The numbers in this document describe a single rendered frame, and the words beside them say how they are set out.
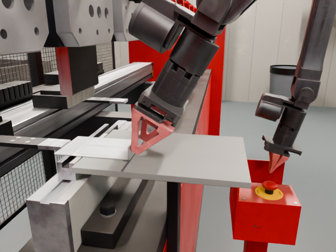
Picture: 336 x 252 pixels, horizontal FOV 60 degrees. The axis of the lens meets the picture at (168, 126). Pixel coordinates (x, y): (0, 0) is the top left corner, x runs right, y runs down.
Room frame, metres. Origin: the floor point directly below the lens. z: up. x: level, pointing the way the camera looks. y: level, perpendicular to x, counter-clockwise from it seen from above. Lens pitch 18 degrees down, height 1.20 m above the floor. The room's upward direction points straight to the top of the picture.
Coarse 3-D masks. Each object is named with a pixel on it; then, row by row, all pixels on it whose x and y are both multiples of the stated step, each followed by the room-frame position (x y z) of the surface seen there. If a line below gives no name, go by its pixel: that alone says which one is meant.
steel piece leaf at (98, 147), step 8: (88, 144) 0.48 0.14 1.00; (96, 144) 0.48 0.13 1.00; (104, 144) 0.48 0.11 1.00; (112, 144) 0.48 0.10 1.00; (120, 144) 0.48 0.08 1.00; (128, 144) 0.48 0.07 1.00; (80, 152) 0.45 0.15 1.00; (88, 152) 0.45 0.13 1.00; (96, 152) 0.45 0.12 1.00; (104, 152) 0.45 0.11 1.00; (112, 152) 0.45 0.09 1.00; (120, 152) 0.45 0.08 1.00; (128, 152) 0.42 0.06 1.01
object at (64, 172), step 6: (102, 126) 0.59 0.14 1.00; (108, 126) 0.61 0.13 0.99; (114, 126) 0.59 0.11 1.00; (96, 132) 0.55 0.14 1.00; (102, 132) 0.58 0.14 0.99; (108, 132) 0.55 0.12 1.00; (66, 156) 0.44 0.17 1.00; (72, 156) 0.45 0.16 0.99; (60, 162) 0.41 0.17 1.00; (66, 162) 0.43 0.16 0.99; (60, 168) 0.41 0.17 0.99; (66, 168) 0.41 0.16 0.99; (60, 174) 0.41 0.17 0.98; (66, 174) 0.41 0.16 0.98; (72, 174) 0.41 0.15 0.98
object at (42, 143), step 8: (0, 120) 0.55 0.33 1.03; (8, 120) 0.56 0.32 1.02; (0, 128) 0.54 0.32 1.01; (8, 128) 0.56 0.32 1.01; (0, 136) 0.52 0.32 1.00; (8, 136) 0.52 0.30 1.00; (16, 136) 0.52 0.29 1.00; (24, 136) 0.52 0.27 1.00; (0, 144) 0.49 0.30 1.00; (8, 144) 0.48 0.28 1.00; (16, 144) 0.48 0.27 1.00; (24, 144) 0.48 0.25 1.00; (32, 144) 0.48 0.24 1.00; (40, 144) 0.48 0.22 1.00; (48, 144) 0.48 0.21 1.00; (56, 144) 0.48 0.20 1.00; (64, 144) 0.48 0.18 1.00
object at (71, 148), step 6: (78, 138) 0.51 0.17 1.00; (84, 138) 0.51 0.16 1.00; (90, 138) 0.51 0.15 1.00; (66, 144) 0.48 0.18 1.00; (72, 144) 0.48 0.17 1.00; (78, 144) 0.48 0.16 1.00; (84, 144) 0.48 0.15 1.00; (60, 150) 0.46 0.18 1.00; (66, 150) 0.46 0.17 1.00; (72, 150) 0.46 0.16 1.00
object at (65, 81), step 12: (60, 48) 0.44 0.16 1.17; (72, 48) 0.45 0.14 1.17; (84, 48) 0.49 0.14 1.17; (60, 60) 0.44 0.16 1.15; (72, 60) 0.45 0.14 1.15; (84, 60) 0.49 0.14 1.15; (96, 60) 0.53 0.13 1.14; (60, 72) 0.44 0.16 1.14; (72, 72) 0.44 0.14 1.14; (84, 72) 0.48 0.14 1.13; (96, 72) 0.53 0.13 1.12; (60, 84) 0.44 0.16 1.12; (72, 84) 0.44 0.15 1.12; (84, 84) 0.48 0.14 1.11; (96, 84) 0.53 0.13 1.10; (72, 96) 0.45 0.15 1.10; (84, 96) 0.49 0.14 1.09
